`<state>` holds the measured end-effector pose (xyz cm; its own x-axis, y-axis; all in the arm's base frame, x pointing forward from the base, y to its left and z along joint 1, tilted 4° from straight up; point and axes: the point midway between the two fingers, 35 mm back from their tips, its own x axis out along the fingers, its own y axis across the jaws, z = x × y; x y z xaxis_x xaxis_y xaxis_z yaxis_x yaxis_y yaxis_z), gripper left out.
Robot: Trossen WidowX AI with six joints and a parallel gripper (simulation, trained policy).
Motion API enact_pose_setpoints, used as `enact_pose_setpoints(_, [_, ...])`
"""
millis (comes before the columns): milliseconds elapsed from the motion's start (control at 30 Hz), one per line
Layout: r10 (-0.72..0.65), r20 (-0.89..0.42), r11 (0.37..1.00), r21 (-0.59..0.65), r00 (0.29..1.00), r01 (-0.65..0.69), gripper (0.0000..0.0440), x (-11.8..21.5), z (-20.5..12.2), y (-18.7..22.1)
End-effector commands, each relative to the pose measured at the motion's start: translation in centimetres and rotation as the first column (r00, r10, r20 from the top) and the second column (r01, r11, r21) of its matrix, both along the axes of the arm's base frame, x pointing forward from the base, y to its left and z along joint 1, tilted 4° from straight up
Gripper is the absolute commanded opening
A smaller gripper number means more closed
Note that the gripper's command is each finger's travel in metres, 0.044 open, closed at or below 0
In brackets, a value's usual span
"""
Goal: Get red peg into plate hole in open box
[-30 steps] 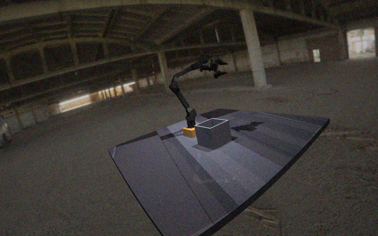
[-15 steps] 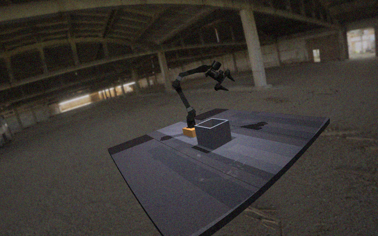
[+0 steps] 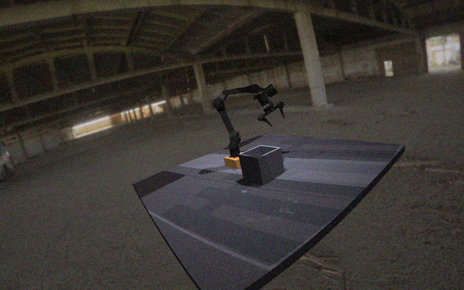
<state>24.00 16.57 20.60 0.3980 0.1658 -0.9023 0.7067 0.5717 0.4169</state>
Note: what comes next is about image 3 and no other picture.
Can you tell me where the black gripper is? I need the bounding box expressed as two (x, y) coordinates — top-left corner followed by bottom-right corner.
(257, 99), (285, 127)

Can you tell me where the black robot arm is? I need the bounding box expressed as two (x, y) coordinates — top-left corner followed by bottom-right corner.
(213, 84), (278, 158)

